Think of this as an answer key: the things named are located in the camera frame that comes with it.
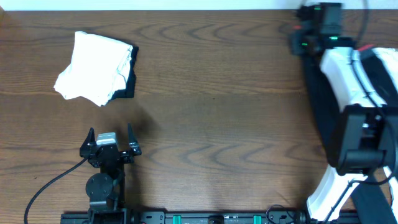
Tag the black folded garment under white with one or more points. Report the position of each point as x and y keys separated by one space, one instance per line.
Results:
x=129 y=90

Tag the white folded cloth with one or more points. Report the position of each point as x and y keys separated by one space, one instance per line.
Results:
x=99 y=66

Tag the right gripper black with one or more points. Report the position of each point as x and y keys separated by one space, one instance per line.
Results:
x=293 y=43

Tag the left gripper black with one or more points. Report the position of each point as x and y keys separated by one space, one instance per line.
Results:
x=134 y=149

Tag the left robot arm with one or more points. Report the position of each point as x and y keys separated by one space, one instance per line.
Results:
x=106 y=189

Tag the black pants red waistband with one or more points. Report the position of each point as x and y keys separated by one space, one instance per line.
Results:
x=323 y=99

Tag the white crumpled garment right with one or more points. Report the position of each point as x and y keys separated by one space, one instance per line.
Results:
x=388 y=57

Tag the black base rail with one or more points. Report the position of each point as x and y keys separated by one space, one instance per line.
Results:
x=153 y=217

